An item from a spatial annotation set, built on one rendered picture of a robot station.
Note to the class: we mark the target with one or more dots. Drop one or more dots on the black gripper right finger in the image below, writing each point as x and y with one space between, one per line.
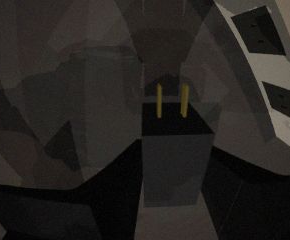
244 201

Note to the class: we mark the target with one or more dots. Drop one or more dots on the dark grey two-prong charger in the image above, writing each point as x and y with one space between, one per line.
176 146

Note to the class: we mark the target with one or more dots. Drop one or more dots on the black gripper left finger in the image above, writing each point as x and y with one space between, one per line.
105 207

